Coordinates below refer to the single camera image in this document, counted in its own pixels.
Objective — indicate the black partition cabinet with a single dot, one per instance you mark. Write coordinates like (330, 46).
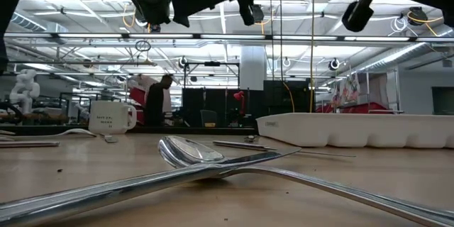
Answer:
(283, 95)

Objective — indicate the white tilted panel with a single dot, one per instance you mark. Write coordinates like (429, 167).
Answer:
(140, 82)

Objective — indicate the white cutlery organizer tray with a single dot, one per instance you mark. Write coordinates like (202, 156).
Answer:
(354, 129)

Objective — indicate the pink and white mug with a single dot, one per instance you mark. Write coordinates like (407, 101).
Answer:
(110, 117)

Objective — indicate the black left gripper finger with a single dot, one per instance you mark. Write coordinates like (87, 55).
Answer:
(247, 9)

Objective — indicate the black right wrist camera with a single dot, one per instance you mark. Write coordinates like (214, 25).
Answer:
(356, 17)

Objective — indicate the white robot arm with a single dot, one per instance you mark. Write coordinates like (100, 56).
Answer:
(25, 88)

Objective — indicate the long light strip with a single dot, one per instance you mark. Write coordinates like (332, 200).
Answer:
(159, 36)

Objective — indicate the silver ventilation duct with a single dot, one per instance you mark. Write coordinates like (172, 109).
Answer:
(408, 55)
(35, 21)

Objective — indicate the person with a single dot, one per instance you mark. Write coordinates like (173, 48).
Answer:
(156, 103)

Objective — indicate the black rig frame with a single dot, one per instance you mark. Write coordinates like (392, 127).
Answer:
(211, 63)

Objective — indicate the white building column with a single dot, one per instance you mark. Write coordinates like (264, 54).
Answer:
(253, 67)

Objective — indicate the silver spoon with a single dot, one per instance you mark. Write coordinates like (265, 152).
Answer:
(191, 152)
(83, 131)

